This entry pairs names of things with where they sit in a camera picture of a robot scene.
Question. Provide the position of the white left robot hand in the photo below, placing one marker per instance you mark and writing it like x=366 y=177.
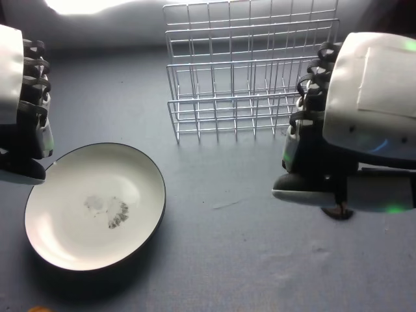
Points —
x=13 y=74

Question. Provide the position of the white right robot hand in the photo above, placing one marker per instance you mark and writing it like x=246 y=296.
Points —
x=367 y=97

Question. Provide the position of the round brown chocolate cookie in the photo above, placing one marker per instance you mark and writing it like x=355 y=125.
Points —
x=338 y=215

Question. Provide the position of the small orange object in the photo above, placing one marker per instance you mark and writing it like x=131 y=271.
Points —
x=40 y=309

